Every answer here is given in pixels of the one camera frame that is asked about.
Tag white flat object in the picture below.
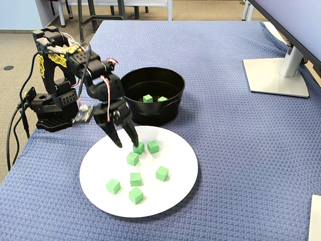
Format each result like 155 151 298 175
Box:
308 194 321 241

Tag small camera circuit board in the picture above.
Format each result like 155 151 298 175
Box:
72 104 95 124

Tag white grey furniture frame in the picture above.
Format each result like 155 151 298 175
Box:
67 0 174 21

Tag red white gripper servo wire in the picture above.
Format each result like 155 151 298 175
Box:
100 58 118 124

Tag blue woven tablecloth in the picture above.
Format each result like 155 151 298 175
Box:
0 20 321 241

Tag white round plate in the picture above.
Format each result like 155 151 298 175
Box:
79 125 199 218

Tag dark grey metal stool frame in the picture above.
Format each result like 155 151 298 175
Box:
77 0 140 43

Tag thick black cable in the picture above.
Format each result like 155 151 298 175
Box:
14 105 31 158
5 100 25 173

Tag white table leg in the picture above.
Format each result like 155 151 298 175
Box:
57 0 66 28

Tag white desk leg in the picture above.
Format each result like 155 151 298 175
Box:
241 0 255 21

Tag black metal bucket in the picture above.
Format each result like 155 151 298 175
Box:
120 66 186 127

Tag monitor with silver stand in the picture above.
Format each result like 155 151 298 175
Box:
242 0 321 98

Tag dark brown chair legs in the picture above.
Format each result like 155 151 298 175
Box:
50 0 74 20

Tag thin black camera cable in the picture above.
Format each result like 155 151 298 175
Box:
19 41 92 111

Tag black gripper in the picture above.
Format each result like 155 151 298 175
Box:
86 75 139 148

